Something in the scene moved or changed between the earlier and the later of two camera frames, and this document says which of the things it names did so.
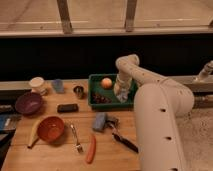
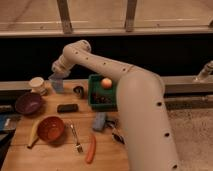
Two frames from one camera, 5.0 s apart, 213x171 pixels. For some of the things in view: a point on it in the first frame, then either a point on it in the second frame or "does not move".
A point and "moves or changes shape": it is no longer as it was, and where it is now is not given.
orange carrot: [91, 149] does not move
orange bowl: [50, 129] does not move
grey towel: [123, 96] moves or changes shape
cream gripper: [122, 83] to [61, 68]
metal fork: [79, 147] does not move
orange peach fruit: [106, 83] does not move
